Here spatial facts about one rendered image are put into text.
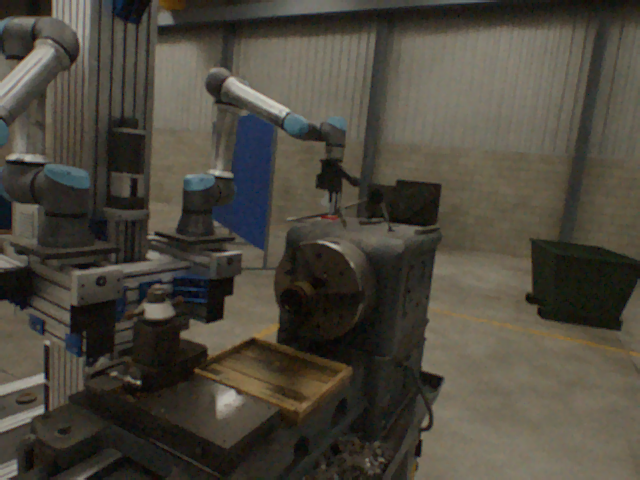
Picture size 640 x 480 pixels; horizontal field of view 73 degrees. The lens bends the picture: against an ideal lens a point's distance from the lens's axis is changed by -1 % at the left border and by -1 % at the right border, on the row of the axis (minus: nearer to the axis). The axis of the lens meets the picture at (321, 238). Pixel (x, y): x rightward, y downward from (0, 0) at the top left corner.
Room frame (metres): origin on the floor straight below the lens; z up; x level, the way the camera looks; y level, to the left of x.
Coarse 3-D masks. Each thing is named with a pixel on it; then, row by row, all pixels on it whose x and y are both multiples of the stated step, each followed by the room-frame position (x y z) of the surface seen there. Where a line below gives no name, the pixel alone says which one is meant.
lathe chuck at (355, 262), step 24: (312, 240) 1.34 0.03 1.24; (336, 240) 1.38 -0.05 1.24; (288, 264) 1.37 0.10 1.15; (312, 264) 1.33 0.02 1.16; (336, 264) 1.29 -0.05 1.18; (360, 264) 1.31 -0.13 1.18; (360, 288) 1.25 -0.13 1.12; (312, 312) 1.32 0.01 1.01; (336, 312) 1.29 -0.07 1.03; (360, 312) 1.27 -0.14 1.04; (312, 336) 1.32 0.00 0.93; (336, 336) 1.28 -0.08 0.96
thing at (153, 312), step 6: (144, 300) 0.86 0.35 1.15; (168, 300) 0.88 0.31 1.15; (144, 306) 0.84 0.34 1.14; (150, 306) 0.84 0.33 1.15; (156, 306) 0.84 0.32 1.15; (162, 306) 0.85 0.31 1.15; (168, 306) 0.86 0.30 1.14; (150, 312) 0.84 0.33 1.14; (156, 312) 0.84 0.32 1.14; (162, 312) 0.84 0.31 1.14; (168, 312) 0.85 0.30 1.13; (174, 312) 0.87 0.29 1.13; (144, 318) 0.83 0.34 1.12; (150, 318) 0.83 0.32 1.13; (156, 318) 0.83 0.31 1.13; (162, 318) 0.84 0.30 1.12; (168, 318) 0.85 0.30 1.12
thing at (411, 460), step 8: (400, 360) 1.48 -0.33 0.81; (416, 376) 1.46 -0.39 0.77; (416, 384) 1.47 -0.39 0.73; (424, 392) 1.48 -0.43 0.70; (424, 400) 1.48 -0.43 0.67; (432, 416) 1.52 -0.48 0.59; (432, 424) 1.53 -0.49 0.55; (416, 440) 1.67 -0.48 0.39; (408, 448) 1.58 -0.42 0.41; (416, 448) 1.64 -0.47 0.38; (408, 456) 1.59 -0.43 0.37; (416, 456) 1.64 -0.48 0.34; (400, 464) 1.59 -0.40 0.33; (408, 464) 1.59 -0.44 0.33; (416, 464) 1.71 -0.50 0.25; (400, 472) 1.58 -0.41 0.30; (408, 472) 1.60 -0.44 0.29
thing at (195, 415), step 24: (120, 360) 0.95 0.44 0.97; (96, 384) 0.85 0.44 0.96; (192, 384) 0.87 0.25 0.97; (216, 384) 0.89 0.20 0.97; (120, 408) 0.80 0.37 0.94; (144, 408) 0.77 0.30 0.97; (168, 408) 0.77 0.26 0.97; (192, 408) 0.78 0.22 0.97; (216, 408) 0.79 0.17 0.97; (240, 408) 0.80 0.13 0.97; (264, 408) 0.81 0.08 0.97; (168, 432) 0.74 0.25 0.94; (192, 432) 0.71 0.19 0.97; (216, 432) 0.71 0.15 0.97; (240, 432) 0.72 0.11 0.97; (264, 432) 0.78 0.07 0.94; (216, 456) 0.69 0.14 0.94; (240, 456) 0.71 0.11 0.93
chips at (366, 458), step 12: (348, 432) 1.35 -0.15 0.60; (336, 444) 1.35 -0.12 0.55; (348, 444) 1.28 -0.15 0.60; (360, 444) 1.33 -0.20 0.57; (372, 444) 1.28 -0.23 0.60; (384, 444) 1.31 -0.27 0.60; (324, 456) 1.28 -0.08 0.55; (336, 456) 1.24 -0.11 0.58; (348, 456) 1.29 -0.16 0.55; (360, 456) 1.22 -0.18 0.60; (372, 456) 1.29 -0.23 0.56; (384, 456) 1.30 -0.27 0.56; (312, 468) 1.20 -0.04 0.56; (324, 468) 1.17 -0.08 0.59; (336, 468) 1.20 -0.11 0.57; (348, 468) 1.17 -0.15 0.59; (360, 468) 1.16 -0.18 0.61; (372, 468) 1.23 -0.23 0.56; (384, 468) 1.25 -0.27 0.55
